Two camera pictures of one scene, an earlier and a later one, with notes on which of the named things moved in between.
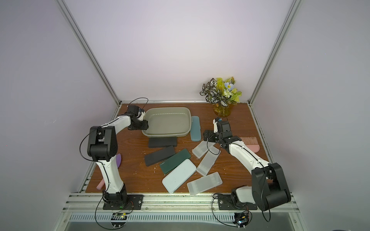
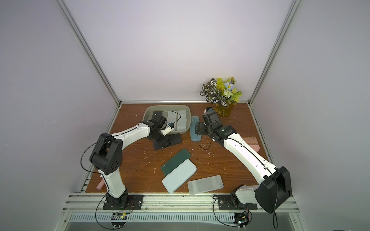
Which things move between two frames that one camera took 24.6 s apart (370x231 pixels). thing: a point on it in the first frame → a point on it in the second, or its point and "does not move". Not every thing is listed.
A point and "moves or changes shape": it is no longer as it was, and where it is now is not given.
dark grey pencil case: [159, 155] → [157, 116]
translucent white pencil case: [208, 160] → [171, 125]
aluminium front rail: [93, 203] does not move
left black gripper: [145, 126] → [164, 142]
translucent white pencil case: [202, 148] → [182, 121]
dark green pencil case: [169, 164] does not move
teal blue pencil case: [195, 129] does not move
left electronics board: [118, 216] does not move
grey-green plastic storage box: [167, 121] does not move
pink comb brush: [251, 143] does not move
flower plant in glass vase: [221, 94] does not move
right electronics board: [241, 219] does not move
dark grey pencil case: [159, 142] moves or changes shape
